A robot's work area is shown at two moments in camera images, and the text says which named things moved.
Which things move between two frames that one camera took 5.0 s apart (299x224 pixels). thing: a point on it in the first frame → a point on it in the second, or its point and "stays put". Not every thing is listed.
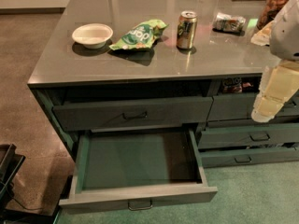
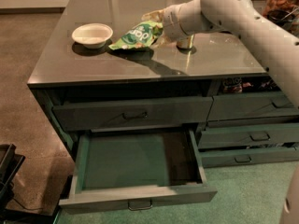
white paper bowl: (92, 35) stays put
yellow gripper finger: (264, 109) → (157, 16)
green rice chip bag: (139, 36) stays put
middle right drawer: (234, 136) stays put
